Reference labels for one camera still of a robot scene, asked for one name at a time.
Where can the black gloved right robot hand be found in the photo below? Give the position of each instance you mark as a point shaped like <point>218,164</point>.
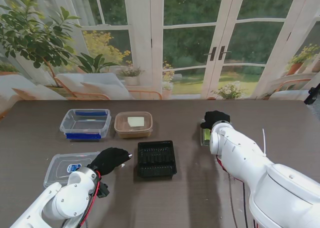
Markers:
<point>216,118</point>

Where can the small clear lid white label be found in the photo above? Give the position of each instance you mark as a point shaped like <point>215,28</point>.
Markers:
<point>136,121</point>

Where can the large clear lid blue sticker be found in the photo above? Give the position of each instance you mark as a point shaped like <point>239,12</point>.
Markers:
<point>60,165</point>

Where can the black tripod stand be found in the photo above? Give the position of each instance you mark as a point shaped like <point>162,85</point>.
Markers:
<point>312,94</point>

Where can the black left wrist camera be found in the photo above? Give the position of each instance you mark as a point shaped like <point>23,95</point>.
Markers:
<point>103,190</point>

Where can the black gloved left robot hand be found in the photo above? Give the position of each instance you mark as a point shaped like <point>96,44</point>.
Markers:
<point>108,160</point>

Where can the brown translucent container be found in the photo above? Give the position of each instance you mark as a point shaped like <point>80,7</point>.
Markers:
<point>133,135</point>

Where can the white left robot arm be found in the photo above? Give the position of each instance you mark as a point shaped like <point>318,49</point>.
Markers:
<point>60,203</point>

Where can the clear lid with green sheet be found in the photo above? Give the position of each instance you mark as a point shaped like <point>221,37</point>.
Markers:
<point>206,138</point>

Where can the black plastic container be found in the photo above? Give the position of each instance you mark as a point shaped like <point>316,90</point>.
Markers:
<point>155,160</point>

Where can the clear container with blue clips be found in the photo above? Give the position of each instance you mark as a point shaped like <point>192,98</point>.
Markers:
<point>85,123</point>

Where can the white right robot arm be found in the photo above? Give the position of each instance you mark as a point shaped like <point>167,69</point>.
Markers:
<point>250,163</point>

